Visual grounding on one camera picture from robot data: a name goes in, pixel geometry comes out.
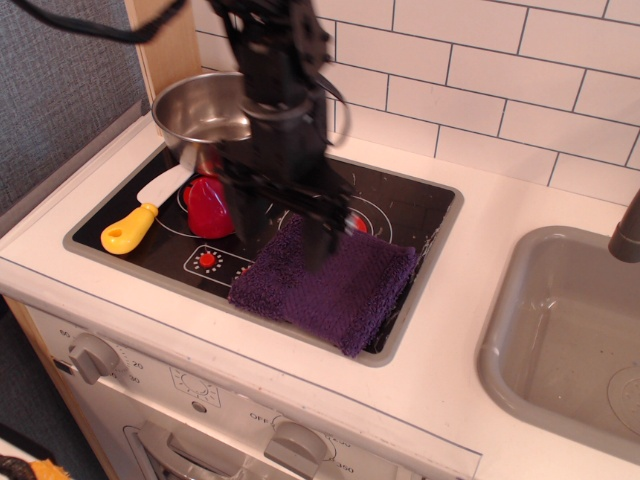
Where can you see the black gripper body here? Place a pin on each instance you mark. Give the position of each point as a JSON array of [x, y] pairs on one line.
[[285, 160]]

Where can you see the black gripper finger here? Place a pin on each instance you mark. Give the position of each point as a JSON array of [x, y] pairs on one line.
[[248, 211], [321, 236]]

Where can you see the purple towel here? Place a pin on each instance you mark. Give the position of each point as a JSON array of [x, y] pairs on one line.
[[343, 303]]

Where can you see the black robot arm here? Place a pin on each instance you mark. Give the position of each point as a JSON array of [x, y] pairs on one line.
[[280, 49]]

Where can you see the black toy stove top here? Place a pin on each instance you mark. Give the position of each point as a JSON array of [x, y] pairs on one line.
[[396, 208]]

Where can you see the red toy pepper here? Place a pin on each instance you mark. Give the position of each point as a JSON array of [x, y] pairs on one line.
[[208, 213]]

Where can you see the stainless steel pot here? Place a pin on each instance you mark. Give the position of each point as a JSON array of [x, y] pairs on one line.
[[199, 114]]

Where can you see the grey left oven knob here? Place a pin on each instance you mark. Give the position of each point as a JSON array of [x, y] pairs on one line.
[[93, 357]]

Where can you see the grey oven knob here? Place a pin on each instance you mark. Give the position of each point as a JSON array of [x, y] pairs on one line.
[[93, 357], [297, 448]]

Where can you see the grey right oven knob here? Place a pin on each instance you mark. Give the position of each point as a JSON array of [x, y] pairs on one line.
[[297, 448]]

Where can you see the white toy oven front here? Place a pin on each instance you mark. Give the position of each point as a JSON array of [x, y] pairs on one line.
[[151, 419]]

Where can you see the grey plastic sink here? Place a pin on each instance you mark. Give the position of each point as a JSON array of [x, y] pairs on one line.
[[561, 351]]

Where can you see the grey faucet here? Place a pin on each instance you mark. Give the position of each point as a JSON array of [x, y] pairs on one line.
[[624, 243]]

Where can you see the orange fuzzy object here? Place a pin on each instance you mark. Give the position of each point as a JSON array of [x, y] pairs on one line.
[[13, 468]]

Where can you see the yellow handled toy knife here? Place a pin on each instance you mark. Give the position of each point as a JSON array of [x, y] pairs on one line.
[[125, 235]]

